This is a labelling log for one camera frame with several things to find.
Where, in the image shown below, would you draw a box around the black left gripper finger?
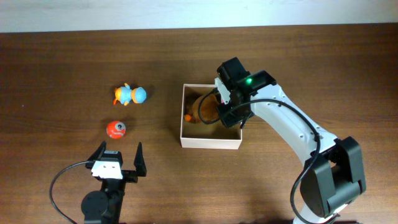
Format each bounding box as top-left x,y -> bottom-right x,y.
134,142 -> 147,177
88,141 -> 106,161

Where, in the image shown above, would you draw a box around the brown plush toy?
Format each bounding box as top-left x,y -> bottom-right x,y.
184,94 -> 219,124

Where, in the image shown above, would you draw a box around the red ball with grey face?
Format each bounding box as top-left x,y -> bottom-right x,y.
106,121 -> 126,139

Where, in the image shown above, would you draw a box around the pink cardboard box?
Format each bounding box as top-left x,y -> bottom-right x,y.
180,84 -> 243,150

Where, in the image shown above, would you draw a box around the orange and blue duck toy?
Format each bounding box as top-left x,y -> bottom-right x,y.
113,83 -> 147,106

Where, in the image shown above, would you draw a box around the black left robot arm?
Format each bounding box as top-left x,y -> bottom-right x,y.
81,142 -> 147,224

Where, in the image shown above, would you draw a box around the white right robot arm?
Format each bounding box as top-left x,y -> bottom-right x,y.
180,58 -> 366,223

